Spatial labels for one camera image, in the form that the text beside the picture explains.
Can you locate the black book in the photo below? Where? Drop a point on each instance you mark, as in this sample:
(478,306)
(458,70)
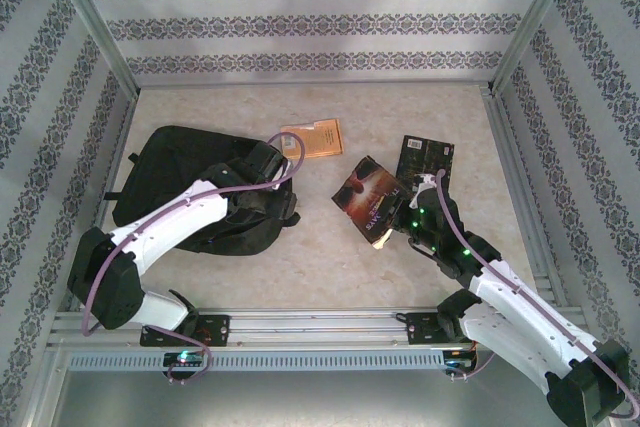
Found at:
(425,157)

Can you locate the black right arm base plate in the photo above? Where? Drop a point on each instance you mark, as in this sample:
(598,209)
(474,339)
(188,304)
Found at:
(422,328)

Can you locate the right controller board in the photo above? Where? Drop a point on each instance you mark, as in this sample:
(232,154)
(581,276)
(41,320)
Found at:
(457,362)

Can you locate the orange book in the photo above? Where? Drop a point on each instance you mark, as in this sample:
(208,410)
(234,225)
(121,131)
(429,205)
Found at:
(320,139)

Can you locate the aluminium right side rail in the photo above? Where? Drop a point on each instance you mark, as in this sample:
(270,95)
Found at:
(509,147)

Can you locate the black backpack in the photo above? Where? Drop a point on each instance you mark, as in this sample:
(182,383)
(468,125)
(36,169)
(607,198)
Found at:
(165,162)

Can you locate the left controller board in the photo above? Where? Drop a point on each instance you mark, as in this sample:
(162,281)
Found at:
(184,359)

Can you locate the aluminium right frame post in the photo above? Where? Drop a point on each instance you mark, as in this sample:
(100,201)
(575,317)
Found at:
(532,22)

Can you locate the dark red book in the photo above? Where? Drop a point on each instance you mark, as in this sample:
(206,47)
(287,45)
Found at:
(367,197)

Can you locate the aluminium left frame post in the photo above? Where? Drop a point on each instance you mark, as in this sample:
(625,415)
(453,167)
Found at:
(92,22)

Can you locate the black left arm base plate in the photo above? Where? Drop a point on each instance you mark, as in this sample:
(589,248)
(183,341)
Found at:
(215,329)

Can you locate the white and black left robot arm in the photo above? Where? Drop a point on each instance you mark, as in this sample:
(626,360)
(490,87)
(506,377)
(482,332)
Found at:
(170,219)

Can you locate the aluminium back frame rail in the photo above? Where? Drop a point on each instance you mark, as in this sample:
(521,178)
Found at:
(350,83)

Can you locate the controller board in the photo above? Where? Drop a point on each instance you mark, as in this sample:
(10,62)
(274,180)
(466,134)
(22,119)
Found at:
(184,359)
(457,362)

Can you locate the aluminium mounting rail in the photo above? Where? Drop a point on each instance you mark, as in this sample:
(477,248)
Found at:
(310,327)

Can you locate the aluminium frame post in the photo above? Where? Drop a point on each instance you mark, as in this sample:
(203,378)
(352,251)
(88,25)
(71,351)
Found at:
(92,22)
(532,22)

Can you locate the aluminium left side rail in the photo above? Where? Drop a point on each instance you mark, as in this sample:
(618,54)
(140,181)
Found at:
(114,157)

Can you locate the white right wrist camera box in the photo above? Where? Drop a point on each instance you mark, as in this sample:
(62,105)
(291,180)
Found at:
(421,189)

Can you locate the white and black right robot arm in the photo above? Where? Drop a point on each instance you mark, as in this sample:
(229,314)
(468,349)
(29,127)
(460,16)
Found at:
(520,332)

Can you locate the grey metal front panel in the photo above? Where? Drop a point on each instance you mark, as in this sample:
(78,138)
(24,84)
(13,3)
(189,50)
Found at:
(310,397)

